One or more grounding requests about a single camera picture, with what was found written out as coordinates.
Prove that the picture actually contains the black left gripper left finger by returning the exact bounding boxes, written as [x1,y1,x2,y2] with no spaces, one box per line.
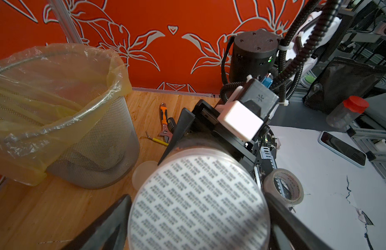
[63,194,132,250]

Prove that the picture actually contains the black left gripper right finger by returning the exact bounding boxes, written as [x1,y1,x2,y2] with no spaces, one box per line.
[264,193,332,250]

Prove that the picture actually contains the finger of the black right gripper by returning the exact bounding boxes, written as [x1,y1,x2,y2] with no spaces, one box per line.
[158,108,195,165]

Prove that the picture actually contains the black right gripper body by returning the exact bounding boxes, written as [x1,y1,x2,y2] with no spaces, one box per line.
[191,100,277,175]

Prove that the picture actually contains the glass jar patterned lid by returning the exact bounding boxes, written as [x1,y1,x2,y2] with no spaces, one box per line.
[127,147,271,250]

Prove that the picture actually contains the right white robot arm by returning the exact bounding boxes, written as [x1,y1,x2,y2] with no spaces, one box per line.
[159,1,351,173]

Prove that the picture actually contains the orange black utility pliers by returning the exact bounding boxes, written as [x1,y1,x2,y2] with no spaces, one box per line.
[159,103,173,143]

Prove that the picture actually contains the yellow pencil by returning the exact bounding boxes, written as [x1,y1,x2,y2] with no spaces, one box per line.
[146,131,169,146]

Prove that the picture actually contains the clear tape roll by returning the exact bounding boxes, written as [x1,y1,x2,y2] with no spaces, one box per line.
[263,169,304,207]

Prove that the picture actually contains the glass jar beige lid front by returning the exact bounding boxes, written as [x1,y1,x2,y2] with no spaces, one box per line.
[132,160,158,191]

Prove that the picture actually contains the translucent ribbed trash bin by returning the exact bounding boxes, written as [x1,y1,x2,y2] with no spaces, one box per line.
[47,96,140,189]

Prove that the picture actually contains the red capped plastic bottle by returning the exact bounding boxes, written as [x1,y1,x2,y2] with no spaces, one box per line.
[326,96,369,129]

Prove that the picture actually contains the white smartphone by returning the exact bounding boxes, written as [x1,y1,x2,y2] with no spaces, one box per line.
[318,131,367,168]

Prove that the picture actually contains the black bag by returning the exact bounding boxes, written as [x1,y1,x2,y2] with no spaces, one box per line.
[303,57,386,114]

